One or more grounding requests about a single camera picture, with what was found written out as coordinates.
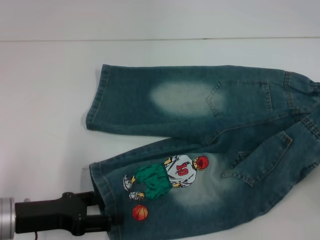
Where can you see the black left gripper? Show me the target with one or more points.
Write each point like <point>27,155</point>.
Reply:
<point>50,215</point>

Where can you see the blue denim shorts basketball print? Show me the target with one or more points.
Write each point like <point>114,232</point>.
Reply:
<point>200,125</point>

